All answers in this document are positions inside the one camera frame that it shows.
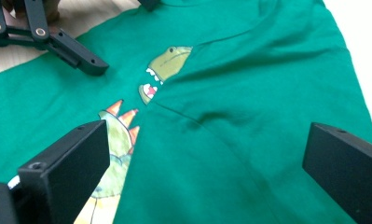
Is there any green printed t-shirt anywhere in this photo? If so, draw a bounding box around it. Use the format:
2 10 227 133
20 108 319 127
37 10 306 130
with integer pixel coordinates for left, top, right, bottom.
0 0 372 224

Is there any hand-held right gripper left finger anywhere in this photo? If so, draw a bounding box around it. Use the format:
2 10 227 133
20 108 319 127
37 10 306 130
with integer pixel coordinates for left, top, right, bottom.
18 119 111 224

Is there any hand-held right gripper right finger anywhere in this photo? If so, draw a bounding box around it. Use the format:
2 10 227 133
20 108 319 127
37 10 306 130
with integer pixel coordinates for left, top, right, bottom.
302 121 372 224

